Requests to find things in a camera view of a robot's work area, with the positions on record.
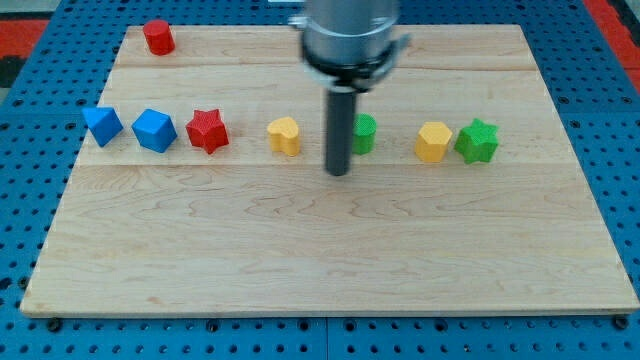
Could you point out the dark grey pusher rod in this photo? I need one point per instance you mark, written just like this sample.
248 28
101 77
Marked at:
340 115

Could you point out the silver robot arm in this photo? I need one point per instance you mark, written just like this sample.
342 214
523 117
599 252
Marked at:
347 46

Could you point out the blue triangle block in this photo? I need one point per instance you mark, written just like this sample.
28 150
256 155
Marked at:
103 123

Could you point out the green cylinder block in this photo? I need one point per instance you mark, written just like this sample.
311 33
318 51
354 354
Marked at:
365 128

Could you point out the yellow heart block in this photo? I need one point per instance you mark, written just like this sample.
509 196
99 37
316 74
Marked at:
284 136

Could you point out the yellow hexagon block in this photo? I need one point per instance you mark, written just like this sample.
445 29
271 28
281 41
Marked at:
432 142

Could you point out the red star block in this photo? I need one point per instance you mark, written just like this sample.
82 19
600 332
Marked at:
206 130

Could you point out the green star block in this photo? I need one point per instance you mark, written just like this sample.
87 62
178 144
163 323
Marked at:
477 142

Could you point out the wooden board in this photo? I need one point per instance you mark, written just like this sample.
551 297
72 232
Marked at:
247 232

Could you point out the blue cube block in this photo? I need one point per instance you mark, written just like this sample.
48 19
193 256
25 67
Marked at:
154 130

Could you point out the red cylinder block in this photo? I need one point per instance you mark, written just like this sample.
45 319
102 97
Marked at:
158 37

